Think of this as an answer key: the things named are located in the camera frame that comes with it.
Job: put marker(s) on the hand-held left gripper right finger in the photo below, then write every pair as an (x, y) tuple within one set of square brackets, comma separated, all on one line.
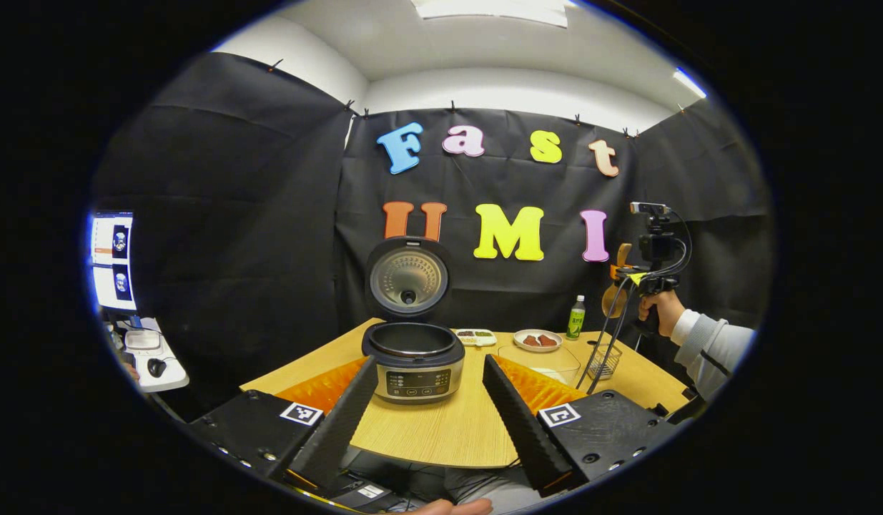
[(520, 422)]

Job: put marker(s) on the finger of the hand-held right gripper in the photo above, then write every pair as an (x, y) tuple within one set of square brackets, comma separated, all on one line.
[(627, 273)]

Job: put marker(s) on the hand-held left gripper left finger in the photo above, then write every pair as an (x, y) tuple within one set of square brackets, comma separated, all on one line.
[(341, 422)]

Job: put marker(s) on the wooden spoon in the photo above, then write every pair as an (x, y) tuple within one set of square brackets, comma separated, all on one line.
[(614, 300)]

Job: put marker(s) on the black silver rice cooker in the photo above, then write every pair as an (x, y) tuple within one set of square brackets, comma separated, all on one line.
[(412, 372)]

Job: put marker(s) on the clear rice container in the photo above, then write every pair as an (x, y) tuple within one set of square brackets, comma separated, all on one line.
[(520, 361)]

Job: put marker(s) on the green tea bottle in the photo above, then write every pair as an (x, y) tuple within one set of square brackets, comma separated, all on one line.
[(575, 322)]

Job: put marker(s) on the black device white label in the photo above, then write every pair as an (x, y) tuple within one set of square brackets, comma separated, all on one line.
[(348, 493)]

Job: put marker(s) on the person's grey trousers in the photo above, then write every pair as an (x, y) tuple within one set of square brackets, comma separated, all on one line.
[(498, 491)]

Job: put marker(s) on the white oval plate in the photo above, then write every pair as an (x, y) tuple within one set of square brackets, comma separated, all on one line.
[(538, 348)]

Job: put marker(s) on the white seasoning tray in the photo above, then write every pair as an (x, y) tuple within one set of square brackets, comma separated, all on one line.
[(475, 337)]

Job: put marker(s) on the narrow ceiling light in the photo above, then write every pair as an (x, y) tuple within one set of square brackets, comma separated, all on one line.
[(690, 83)]

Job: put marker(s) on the white side desk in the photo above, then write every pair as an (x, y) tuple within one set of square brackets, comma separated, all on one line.
[(166, 379)]

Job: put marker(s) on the black computer mouse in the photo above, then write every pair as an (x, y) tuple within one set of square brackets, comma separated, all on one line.
[(156, 368)]

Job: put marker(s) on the black backdrop cloth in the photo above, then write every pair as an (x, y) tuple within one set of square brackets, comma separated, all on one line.
[(255, 229)]

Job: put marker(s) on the white flat device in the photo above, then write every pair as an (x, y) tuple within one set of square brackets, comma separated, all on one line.
[(142, 340)]

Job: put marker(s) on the row of black cloth clips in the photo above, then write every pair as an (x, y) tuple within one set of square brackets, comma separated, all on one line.
[(452, 106)]

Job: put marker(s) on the computer monitor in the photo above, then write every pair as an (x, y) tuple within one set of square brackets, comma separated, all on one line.
[(114, 261)]

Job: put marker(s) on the ceiling light panel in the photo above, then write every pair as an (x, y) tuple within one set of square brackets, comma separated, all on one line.
[(491, 11)]

